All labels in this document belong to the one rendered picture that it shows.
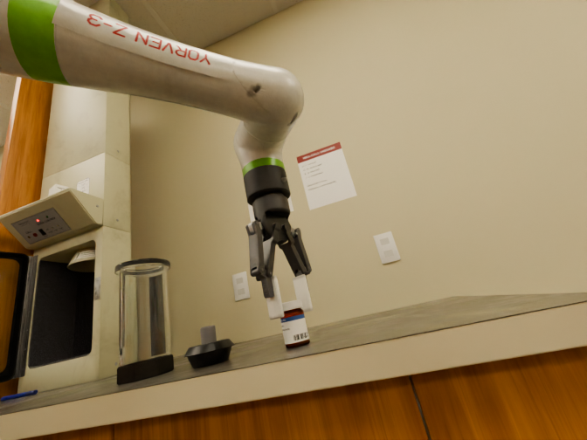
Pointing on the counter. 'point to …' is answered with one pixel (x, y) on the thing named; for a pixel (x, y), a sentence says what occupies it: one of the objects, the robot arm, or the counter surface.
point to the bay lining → (61, 313)
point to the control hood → (81, 219)
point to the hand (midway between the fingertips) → (289, 299)
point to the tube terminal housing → (98, 370)
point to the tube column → (88, 119)
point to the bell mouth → (83, 260)
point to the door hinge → (26, 318)
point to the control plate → (28, 226)
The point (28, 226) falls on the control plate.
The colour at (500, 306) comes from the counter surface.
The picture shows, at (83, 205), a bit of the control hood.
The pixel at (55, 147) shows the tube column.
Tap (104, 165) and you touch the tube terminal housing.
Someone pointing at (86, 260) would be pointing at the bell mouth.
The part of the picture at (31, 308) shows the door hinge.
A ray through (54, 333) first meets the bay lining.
